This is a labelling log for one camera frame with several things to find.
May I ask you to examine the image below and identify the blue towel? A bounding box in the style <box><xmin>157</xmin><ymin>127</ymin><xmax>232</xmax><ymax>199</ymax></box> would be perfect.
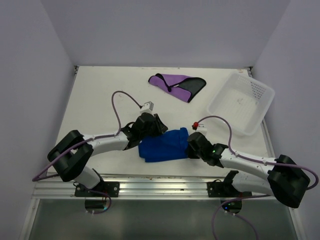
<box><xmin>138</xmin><ymin>127</ymin><xmax>189</xmax><ymax>163</ymax></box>

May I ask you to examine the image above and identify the purple towel black trim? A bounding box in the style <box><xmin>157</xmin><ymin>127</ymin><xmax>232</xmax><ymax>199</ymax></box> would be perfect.
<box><xmin>148</xmin><ymin>73</ymin><xmax>207</xmax><ymax>103</ymax></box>

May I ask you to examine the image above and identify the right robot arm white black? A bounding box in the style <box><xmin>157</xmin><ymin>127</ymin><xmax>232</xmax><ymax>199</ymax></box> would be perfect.
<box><xmin>187</xmin><ymin>132</ymin><xmax>310</xmax><ymax>209</ymax></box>

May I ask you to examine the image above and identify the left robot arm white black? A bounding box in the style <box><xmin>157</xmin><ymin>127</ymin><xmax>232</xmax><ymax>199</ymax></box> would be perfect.
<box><xmin>47</xmin><ymin>112</ymin><xmax>168</xmax><ymax>197</ymax></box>

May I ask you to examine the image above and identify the white plastic basket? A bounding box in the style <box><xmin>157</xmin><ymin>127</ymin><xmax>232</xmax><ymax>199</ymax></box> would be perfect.
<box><xmin>206</xmin><ymin>72</ymin><xmax>275</xmax><ymax>136</ymax></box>

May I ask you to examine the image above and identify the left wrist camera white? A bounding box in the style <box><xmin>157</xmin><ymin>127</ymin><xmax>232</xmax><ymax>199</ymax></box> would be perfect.
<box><xmin>139</xmin><ymin>101</ymin><xmax>154</xmax><ymax>115</ymax></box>

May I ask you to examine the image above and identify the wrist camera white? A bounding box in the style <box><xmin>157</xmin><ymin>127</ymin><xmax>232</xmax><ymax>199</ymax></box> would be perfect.
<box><xmin>139</xmin><ymin>101</ymin><xmax>154</xmax><ymax>115</ymax></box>
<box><xmin>191</xmin><ymin>122</ymin><xmax>208</xmax><ymax>136</ymax></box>

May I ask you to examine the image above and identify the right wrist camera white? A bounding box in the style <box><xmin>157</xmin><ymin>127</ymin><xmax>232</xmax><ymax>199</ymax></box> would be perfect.
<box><xmin>191</xmin><ymin>122</ymin><xmax>208</xmax><ymax>136</ymax></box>

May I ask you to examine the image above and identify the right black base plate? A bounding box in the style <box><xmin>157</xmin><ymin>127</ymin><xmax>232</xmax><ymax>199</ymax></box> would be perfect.
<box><xmin>206</xmin><ymin>181</ymin><xmax>252</xmax><ymax>198</ymax></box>

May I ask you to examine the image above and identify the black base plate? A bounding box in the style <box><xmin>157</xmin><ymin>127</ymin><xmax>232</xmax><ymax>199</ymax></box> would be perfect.
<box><xmin>206</xmin><ymin>181</ymin><xmax>252</xmax><ymax>198</ymax></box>
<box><xmin>73</xmin><ymin>181</ymin><xmax>120</xmax><ymax>198</ymax></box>

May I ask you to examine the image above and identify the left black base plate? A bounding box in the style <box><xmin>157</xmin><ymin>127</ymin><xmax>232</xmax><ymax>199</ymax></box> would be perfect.
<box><xmin>73</xmin><ymin>181</ymin><xmax>120</xmax><ymax>198</ymax></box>

